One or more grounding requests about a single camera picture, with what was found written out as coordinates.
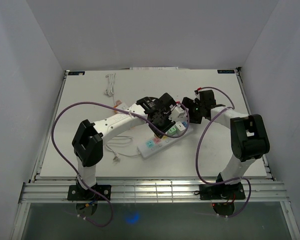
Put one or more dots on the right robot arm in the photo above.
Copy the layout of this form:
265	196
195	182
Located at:
249	139

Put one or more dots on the white cube socket adapter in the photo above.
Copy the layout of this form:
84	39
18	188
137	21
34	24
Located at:
123	106

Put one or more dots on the white charger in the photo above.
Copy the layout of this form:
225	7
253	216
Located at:
180	126

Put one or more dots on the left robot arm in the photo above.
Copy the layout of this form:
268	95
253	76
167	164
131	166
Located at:
90	137

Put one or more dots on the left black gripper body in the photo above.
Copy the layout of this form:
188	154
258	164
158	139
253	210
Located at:
163	123

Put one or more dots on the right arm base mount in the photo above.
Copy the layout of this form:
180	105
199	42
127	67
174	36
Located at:
221	192

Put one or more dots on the green charger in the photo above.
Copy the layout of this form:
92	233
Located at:
172	131

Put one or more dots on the aluminium rail frame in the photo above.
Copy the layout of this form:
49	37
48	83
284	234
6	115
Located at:
151	205

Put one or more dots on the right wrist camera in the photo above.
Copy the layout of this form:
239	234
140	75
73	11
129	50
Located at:
197	92

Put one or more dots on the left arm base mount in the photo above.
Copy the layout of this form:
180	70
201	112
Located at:
78	193

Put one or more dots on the white multicolour power strip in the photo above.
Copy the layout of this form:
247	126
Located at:
155	145

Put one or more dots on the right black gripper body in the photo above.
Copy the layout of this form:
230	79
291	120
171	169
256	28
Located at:
194	110

